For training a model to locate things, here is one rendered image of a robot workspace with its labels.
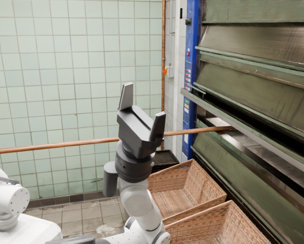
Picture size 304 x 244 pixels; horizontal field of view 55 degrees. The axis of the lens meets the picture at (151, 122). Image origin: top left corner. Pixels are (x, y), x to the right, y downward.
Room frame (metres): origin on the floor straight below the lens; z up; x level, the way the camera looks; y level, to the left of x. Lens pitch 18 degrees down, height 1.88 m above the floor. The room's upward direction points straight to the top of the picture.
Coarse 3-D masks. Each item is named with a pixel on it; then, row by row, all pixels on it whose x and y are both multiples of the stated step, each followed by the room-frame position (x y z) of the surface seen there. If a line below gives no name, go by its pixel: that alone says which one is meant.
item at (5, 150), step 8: (200, 128) 1.88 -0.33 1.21; (208, 128) 1.89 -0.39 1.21; (216, 128) 1.90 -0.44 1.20; (224, 128) 1.92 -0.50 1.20; (232, 128) 1.93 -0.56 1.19; (48, 144) 1.63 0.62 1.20; (56, 144) 1.63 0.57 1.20; (64, 144) 1.64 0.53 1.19; (72, 144) 1.65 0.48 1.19; (80, 144) 1.67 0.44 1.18; (88, 144) 1.68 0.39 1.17; (0, 152) 1.55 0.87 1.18; (8, 152) 1.56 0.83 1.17
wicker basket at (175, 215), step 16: (192, 160) 2.14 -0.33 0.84; (160, 176) 2.08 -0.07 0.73; (192, 176) 2.07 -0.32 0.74; (208, 176) 1.87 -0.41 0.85; (160, 192) 2.08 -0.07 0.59; (176, 192) 2.08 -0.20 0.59; (192, 192) 1.99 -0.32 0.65; (208, 192) 1.81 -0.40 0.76; (224, 192) 1.65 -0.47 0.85; (160, 208) 1.86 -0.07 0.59; (176, 208) 1.86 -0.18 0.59; (192, 208) 1.57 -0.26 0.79; (208, 208) 1.60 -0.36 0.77
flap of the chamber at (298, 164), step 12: (204, 108) 1.74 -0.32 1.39; (228, 108) 1.73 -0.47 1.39; (228, 120) 1.45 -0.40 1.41; (240, 120) 1.47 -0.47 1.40; (252, 120) 1.51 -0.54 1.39; (264, 132) 1.29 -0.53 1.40; (276, 132) 1.33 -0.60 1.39; (264, 144) 1.15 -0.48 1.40; (288, 144) 1.15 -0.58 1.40; (300, 144) 1.18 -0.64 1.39; (288, 156) 1.01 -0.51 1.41; (300, 168) 0.94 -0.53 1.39
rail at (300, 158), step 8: (192, 96) 1.94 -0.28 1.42; (208, 104) 1.70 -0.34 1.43; (224, 112) 1.51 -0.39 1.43; (232, 120) 1.42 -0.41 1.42; (248, 128) 1.28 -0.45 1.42; (264, 136) 1.17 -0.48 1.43; (272, 144) 1.10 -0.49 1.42; (280, 144) 1.07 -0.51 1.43; (288, 152) 1.01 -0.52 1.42; (296, 152) 0.99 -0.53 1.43
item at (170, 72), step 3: (165, 66) 2.80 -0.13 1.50; (168, 66) 2.75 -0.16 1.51; (171, 66) 2.75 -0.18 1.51; (174, 66) 2.75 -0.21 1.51; (165, 69) 2.79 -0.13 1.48; (168, 69) 2.73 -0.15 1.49; (171, 69) 2.74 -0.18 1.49; (174, 69) 2.74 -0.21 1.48; (168, 72) 2.73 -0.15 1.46; (171, 72) 2.74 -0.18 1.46; (174, 72) 2.74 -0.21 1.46; (165, 75) 2.79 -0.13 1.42; (168, 75) 2.73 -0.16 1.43; (171, 75) 2.74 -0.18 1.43; (174, 75) 2.74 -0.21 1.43
